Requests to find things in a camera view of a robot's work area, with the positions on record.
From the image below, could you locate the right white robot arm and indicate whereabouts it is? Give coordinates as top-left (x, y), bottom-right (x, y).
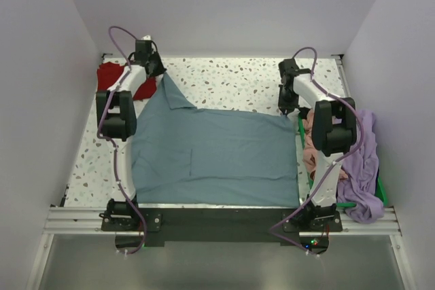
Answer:
top-left (278, 58), bottom-right (358, 231)

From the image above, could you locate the crumpled lilac t-shirt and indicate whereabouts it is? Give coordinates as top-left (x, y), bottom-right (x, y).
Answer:
top-left (337, 109), bottom-right (384, 224)

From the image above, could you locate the green plastic bin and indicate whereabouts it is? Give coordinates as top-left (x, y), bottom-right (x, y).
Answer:
top-left (298, 113), bottom-right (388, 209)

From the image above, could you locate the crumpled pink t-shirt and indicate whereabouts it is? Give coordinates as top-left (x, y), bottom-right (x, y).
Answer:
top-left (302, 107), bottom-right (349, 181)

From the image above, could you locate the blue-grey t-shirt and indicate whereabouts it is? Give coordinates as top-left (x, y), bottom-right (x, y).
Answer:
top-left (131, 76), bottom-right (299, 208)

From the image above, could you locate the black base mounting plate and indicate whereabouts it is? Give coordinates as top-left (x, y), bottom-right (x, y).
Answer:
top-left (99, 202), bottom-right (343, 249)

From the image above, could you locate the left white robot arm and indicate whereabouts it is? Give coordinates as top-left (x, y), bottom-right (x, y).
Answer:
top-left (95, 36), bottom-right (166, 231)

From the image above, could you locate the folded red t-shirt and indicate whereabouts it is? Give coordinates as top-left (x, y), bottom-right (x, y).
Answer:
top-left (97, 62), bottom-right (157, 101)

